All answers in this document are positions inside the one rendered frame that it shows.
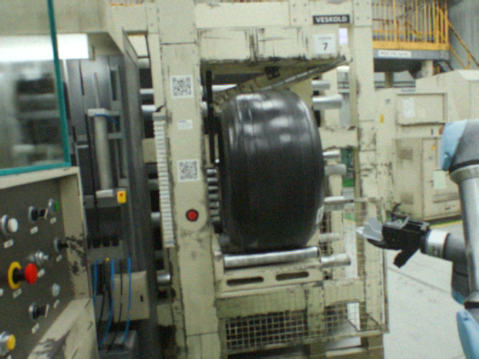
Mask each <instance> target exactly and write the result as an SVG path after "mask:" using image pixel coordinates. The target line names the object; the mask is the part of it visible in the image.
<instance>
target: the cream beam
mask: <svg viewBox="0 0 479 359"><path fill-rule="evenodd" d="M315 34H335V43H336V53H318V54H316V52H315V37H314V35H315ZM197 49H198V58H199V68H200V76H203V75H204V71H201V67H208V66H215V70H214V71H213V74H215V75H219V74H235V73H265V70H264V67H265V66H279V68H288V67H305V66H328V65H330V64H331V63H333V62H334V61H337V60H338V59H340V41H339V25H338V24H324V25H301V26H258V27H235V28H198V29H197Z"/></svg>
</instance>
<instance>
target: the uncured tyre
mask: <svg viewBox="0 0 479 359"><path fill-rule="evenodd" d="M217 144H218V159H219V170H220V186H221V195H222V206H223V212H224V218H225V224H226V227H227V233H228V236H229V238H230V242H231V243H232V244H233V245H234V246H236V247H237V248H238V249H239V250H241V251H244V252H251V251H264V250H271V249H285V248H292V247H299V246H303V245H305V244H307V243H308V242H309V240H310V239H311V238H312V237H313V236H314V235H315V233H316V232H317V230H318V228H319V226H320V224H321V220H320V221H319V222H318V223H317V224H316V216H317V210H318V209H320V208H321V207H322V206H323V205H324V200H325V168H324V154H323V149H322V143H321V137H320V134H319V129H318V125H317V123H316V119H315V117H314V114H313V112H312V110H311V108H310V107H309V105H308V104H307V103H306V102H305V101H304V100H303V99H302V98H300V97H299V96H298V95H297V94H296V93H295V92H292V91H289V90H263V91H250V92H238V93H234V94H231V95H229V96H228V98H227V99H226V100H225V101H224V102H223V103H222V104H221V105H220V109H219V116H218V124H217Z"/></svg>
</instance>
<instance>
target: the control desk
mask: <svg viewBox="0 0 479 359"><path fill-rule="evenodd" d="M92 295H93V294H92V287H91V274H90V267H89V260H88V247H87V240H86V227H85V219H84V213H83V200H82V192H81V179H80V172H79V167H61V168H56V169H50V170H41V171H35V172H26V173H21V174H16V175H7V176H1V177H0V359H99V357H98V344H97V337H96V324H95V317H94V310H93V299H92V298H91V296H92Z"/></svg>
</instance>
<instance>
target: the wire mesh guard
mask: <svg viewBox="0 0 479 359"><path fill-rule="evenodd" d="M379 200H381V206H380V210H381V215H376V216H381V221H380V222H381V224H383V223H384V222H385V221H386V216H385V197H384V196H380V197H364V198H356V199H341V200H332V201H324V205H326V216H327V215H328V214H327V205H331V204H332V211H333V204H337V205H339V204H344V212H342V213H344V215H345V213H348V212H345V204H346V203H350V210H351V203H354V202H355V203H357V202H362V211H357V208H356V217H354V218H356V222H357V218H360V217H357V212H362V218H363V202H368V210H365V211H368V214H369V211H371V210H369V202H370V201H379ZM372 210H373V211H374V210H379V209H372ZM351 213H352V212H351ZM335 214H340V213H335ZM346 219H352V218H346V217H345V224H343V225H345V231H346V225H348V224H346ZM331 220H333V226H328V221H330V220H328V219H327V220H324V221H327V231H328V227H334V220H337V219H334V213H333V219H331ZM339 220H340V218H339ZM350 225H352V223H350ZM335 226H339V235H340V232H341V231H340V226H341V225H340V222H339V225H335ZM322 227H323V226H322V225H321V233H317V234H321V237H322V234H323V233H322ZM334 232H337V231H333V233H334ZM325 233H328V244H325V245H331V244H329V239H334V238H329V233H331V232H325ZM336 238H340V243H339V244H340V249H335V242H334V250H329V251H334V255H335V250H340V251H341V244H345V243H341V237H336ZM318 246H322V251H323V246H324V245H323V239H322V245H318ZM325 257H330V256H325ZM381 257H382V265H383V268H382V269H383V274H379V275H383V280H381V281H383V302H384V309H379V310H384V315H380V316H384V322H385V325H386V330H384V331H381V329H380V330H379V328H380V327H379V325H378V327H375V328H378V330H374V324H373V328H372V329H373V330H372V331H368V329H369V328H368V323H367V328H365V329H367V331H364V332H362V330H363V329H362V324H363V323H358V324H361V329H359V330H361V332H358V333H357V332H355V333H351V326H350V330H349V331H350V333H348V334H345V332H347V331H345V329H344V331H342V332H344V334H342V335H339V334H338V335H334V333H333V335H332V336H327V337H322V336H321V337H320V338H316V330H319V329H314V330H315V335H310V334H309V336H305V337H309V339H304V340H298V332H302V331H297V332H293V333H297V340H294V341H289V342H283V343H280V341H281V340H280V336H279V343H273V344H268V342H271V341H268V336H269V335H265V336H267V345H256V339H255V343H250V344H255V346H251V347H250V346H249V347H245V348H244V342H243V348H235V349H232V347H234V346H238V345H234V346H228V347H231V349H229V350H225V349H224V350H222V352H221V355H230V354H236V353H246V352H252V351H258V350H267V349H273V348H283V347H289V346H295V345H305V344H310V343H320V342H327V341H332V340H342V339H347V338H358V337H364V336H369V335H379V334H385V333H390V330H389V314H388V274H387V255H386V249H382V256H381ZM363 265H364V270H365V265H368V264H365V254H364V264H363ZM344 267H347V272H346V273H347V278H348V273H351V272H348V267H349V266H348V264H347V266H344ZM372 270H376V275H373V276H376V285H377V276H378V275H377V269H372ZM365 271H371V270H365ZM335 274H336V275H337V273H335ZM360 277H365V282H362V283H365V287H366V283H367V282H366V272H365V276H360V274H359V277H353V278H348V279H354V278H359V288H358V289H362V288H360ZM370 277H372V275H370ZM335 280H341V279H335ZM335 280H331V276H330V286H325V281H324V287H318V289H319V288H324V293H325V287H330V288H331V281H335ZM368 282H373V281H368ZM350 284H353V285H354V284H355V283H350ZM344 285H348V290H345V291H348V293H349V291H350V290H349V280H348V284H344ZM337 286H342V296H341V297H346V296H343V283H342V285H337ZM337 286H336V291H334V292H336V297H335V298H336V299H337V298H341V297H337V292H338V291H337ZM376 287H377V298H372V294H373V293H372V288H375V287H369V288H371V299H366V300H371V303H372V299H377V303H378V293H382V292H378V287H380V286H376ZM307 289H312V288H307ZM307 289H301V295H300V296H301V299H302V290H307ZM352 290H357V289H352ZM276 293H281V292H276ZM315 294H320V293H315ZM365 294H370V293H365ZM270 295H271V293H270ZM359 295H360V305H361V301H365V300H361V295H364V294H361V291H360V294H359ZM303 296H307V307H313V306H308V295H303ZM353 296H354V307H348V309H349V308H355V296H358V295H355V293H354V295H353ZM348 297H350V295H348ZM273 299H279V298H273ZM300 302H305V301H300ZM349 302H353V301H349ZM344 303H348V302H344V298H343V308H338V302H337V309H332V305H331V310H327V309H326V310H325V311H331V317H332V316H333V315H332V310H337V314H338V309H343V311H344ZM282 304H287V303H284V294H283V303H282ZM290 304H291V303H290V300H289V309H284V310H290V309H295V308H290ZM331 304H336V303H331ZM276 305H277V311H284V310H278V305H281V304H278V301H277V304H276ZM307 307H302V308H307ZM254 308H257V307H253V313H249V314H253V315H254ZM235 310H239V309H235ZM272 311H273V310H272ZM272 311H267V312H272ZM249 314H243V315H247V320H246V321H247V322H248V321H251V320H248V315H249ZM298 314H302V319H299V320H302V324H303V320H305V319H308V320H309V319H311V318H309V309H308V318H305V319H303V313H298ZM243 315H242V312H241V315H237V316H241V321H242V316H243ZM235 316H236V315H234V317H235ZM283 316H285V315H283ZM334 316H338V315H334ZM322 317H328V316H322ZM322 317H321V313H320V317H316V318H320V324H321V318H322ZM220 318H222V323H219V324H223V318H225V317H220ZM270 318H274V317H270ZM258 319H263V318H260V311H259V318H258ZM252 320H257V319H252ZM299 320H297V319H296V320H295V321H299ZM236 322H240V321H236V320H235V328H236ZM230 323H234V322H230V318H229V323H228V324H229V325H230ZM324 323H326V334H330V333H327V323H328V322H324ZM266 324H271V323H267V314H266ZM313 324H314V328H315V324H318V323H315V317H314V323H313ZM358 324H353V325H358ZM307 325H312V324H307ZM253 326H259V325H255V324H254V325H253ZM297 326H298V325H296V327H297ZM243 327H248V332H246V333H251V332H254V338H258V337H255V332H257V331H255V328H254V331H251V332H249V325H248V326H243ZM243 327H237V328H243ZM226 329H229V330H230V329H232V328H226ZM226 329H224V326H223V329H220V330H223V333H224V330H226ZM320 329H321V330H322V329H324V328H320ZM268 330H273V329H268ZM262 331H267V329H266V330H262ZM309 331H313V330H309ZM353 331H357V329H356V330H353ZM342 332H337V333H342ZM281 334H285V339H283V340H288V339H293V338H288V339H286V330H285V333H281ZM281 334H275V335H281ZM326 334H321V335H326ZM229 335H234V334H229ZM220 336H224V341H220V342H224V343H225V342H226V341H230V345H231V337H230V340H226V341H225V335H220ZM310 336H315V338H310ZM259 337H261V340H262V337H264V336H262V332H261V336H259ZM303 337H304V327H303ZM303 337H299V338H303ZM243 339H247V338H243V332H242V339H237V340H243ZM273 339H274V330H273ZM237 340H236V341H237ZM272 341H274V342H275V341H276V340H272ZM261 343H266V342H261ZM245 345H249V344H245ZM228 347H225V346H224V347H223V348H228Z"/></svg>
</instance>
